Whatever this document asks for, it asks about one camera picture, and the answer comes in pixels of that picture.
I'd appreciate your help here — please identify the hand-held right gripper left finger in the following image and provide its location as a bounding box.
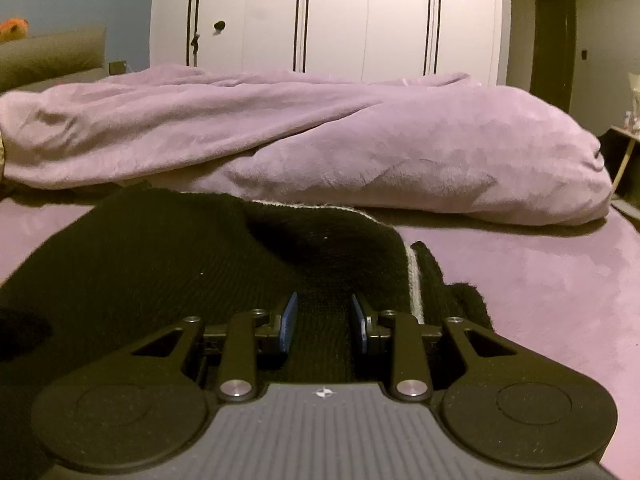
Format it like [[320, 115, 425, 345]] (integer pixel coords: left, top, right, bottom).
[[131, 292, 301, 404]]

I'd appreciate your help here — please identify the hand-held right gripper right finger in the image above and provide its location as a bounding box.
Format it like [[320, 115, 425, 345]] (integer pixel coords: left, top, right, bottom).
[[350, 293, 508, 403]]

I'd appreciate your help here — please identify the black knit sweater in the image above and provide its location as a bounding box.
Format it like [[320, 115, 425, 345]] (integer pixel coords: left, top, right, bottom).
[[0, 186, 497, 480]]

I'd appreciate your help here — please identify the purple fleece blanket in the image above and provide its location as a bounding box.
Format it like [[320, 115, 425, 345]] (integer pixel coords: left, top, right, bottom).
[[0, 64, 616, 226]]

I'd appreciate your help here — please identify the white wardrobe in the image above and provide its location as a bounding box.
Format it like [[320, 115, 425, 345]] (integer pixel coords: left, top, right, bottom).
[[149, 0, 504, 86]]

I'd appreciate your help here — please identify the small side table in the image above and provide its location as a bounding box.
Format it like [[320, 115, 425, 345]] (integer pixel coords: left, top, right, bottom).
[[597, 124, 640, 198]]

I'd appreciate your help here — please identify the dark door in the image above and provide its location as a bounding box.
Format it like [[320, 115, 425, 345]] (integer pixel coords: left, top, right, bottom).
[[529, 0, 640, 137]]

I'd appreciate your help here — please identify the olive padded headboard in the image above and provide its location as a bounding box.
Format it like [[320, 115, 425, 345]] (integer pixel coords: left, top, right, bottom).
[[0, 25, 109, 94]]

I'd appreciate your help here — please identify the orange plush toy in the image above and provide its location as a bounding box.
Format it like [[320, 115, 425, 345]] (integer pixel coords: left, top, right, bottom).
[[0, 17, 30, 44]]

